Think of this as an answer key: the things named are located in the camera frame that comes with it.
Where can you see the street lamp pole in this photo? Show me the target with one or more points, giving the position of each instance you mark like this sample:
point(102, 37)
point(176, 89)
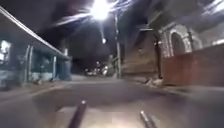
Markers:
point(117, 50)

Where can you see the robot's own part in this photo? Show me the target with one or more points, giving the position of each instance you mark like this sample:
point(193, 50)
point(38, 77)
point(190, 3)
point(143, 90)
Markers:
point(146, 120)
point(77, 116)

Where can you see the building with lit front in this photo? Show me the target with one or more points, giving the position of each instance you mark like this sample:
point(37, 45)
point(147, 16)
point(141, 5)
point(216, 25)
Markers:
point(36, 56)

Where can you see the brick building with arch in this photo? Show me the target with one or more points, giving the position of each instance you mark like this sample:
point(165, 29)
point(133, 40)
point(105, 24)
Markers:
point(173, 36)

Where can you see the grey asphalt road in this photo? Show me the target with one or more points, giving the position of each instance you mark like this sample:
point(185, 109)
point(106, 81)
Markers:
point(110, 96)

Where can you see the red brick wall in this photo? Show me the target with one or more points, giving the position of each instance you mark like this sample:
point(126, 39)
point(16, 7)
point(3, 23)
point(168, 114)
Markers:
point(196, 66)

